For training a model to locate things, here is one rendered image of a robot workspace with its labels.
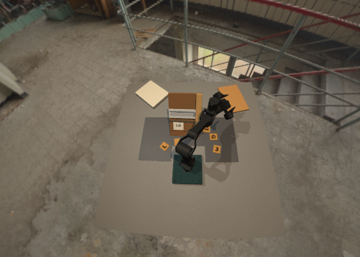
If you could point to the orange flat square slab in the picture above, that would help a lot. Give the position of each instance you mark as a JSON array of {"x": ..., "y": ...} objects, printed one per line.
[{"x": 234, "y": 97}]

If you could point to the tan letter tile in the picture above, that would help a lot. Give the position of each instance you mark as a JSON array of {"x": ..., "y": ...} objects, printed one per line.
[
  {"x": 164, "y": 146},
  {"x": 216, "y": 149}
]

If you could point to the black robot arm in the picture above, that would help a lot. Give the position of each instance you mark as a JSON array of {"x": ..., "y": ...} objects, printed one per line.
[{"x": 188, "y": 160}]

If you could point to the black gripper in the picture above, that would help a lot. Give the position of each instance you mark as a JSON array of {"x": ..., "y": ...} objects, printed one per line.
[{"x": 229, "y": 114}]

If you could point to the white paper ticket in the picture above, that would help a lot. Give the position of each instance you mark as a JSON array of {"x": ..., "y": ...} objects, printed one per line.
[{"x": 177, "y": 125}]

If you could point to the beige flat square board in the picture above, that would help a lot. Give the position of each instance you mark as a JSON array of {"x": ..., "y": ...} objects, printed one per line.
[{"x": 152, "y": 94}]

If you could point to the brown a-frame board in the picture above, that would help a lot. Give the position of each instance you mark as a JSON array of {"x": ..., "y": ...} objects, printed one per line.
[{"x": 186, "y": 108}]

